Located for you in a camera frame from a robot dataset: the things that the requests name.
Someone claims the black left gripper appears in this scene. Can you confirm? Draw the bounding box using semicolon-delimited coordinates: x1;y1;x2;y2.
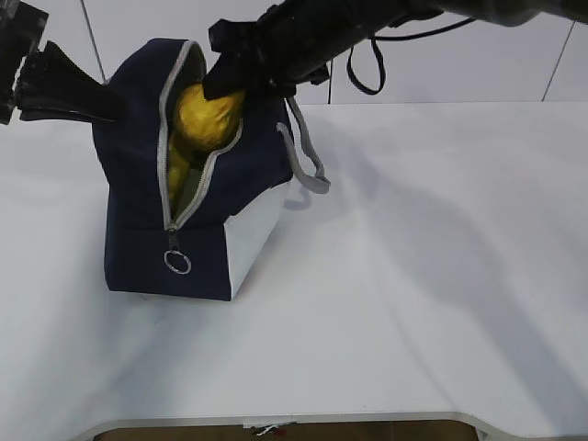
1;0;120;124

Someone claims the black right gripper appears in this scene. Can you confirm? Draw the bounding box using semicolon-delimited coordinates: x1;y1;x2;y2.
202;1;368;99

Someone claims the yellow pear-shaped gourd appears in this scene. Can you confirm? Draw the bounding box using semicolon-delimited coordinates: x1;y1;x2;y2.
174;84;245;153

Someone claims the yellow banana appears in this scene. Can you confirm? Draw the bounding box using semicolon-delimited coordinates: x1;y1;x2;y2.
168;130;194;205

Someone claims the navy blue lunch bag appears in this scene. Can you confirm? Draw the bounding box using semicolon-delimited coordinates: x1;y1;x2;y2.
91;38;332;303

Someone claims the green-lidded glass food container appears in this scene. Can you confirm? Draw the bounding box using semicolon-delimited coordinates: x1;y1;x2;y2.
175;168;202;215

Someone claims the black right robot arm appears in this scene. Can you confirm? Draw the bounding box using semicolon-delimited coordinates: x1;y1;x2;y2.
203;0;587;100

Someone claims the black cable loop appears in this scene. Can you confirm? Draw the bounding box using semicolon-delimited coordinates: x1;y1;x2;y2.
346;16;474;96

